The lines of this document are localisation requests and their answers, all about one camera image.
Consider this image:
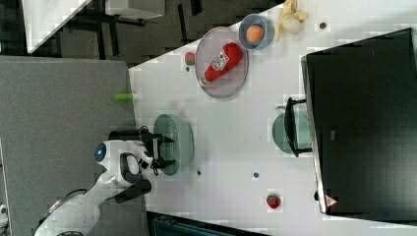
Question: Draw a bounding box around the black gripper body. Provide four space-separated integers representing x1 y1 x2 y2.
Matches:
141 128 161 169

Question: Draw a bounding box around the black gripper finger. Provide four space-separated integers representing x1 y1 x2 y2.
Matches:
157 134 174 143
158 160 176 168

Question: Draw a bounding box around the green oval strainer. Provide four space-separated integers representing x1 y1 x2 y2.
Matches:
153 114 194 176

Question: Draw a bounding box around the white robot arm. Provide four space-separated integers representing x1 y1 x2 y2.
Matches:
32 127 174 236

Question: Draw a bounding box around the green marker pen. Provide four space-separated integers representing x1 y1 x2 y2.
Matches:
114 93 134 102

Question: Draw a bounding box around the small red green fruit toy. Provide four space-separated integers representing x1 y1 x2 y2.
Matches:
185 52 196 66

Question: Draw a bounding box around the pink round plate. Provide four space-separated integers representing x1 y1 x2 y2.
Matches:
196 27 249 98

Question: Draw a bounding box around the red ketchup bottle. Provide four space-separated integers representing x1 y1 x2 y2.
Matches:
200 42 244 85

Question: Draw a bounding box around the red strawberry toy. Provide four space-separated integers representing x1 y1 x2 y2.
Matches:
267 194 281 209

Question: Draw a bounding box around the orange fruit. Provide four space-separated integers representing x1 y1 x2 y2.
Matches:
246 25 265 43

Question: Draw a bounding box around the green round plate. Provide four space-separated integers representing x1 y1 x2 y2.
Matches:
272 113 311 154

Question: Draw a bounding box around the blue bowl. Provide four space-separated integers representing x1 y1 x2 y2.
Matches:
238 14 274 50

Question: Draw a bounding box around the white table in background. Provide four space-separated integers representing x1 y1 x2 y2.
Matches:
22 0 92 53

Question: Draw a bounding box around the peeled banana toy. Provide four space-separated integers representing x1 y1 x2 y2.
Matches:
275 0 309 41

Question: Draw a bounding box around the black oven appliance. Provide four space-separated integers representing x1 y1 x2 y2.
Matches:
301 28 417 225

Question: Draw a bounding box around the black oven door handle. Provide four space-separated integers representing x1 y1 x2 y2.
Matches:
284 97 313 157

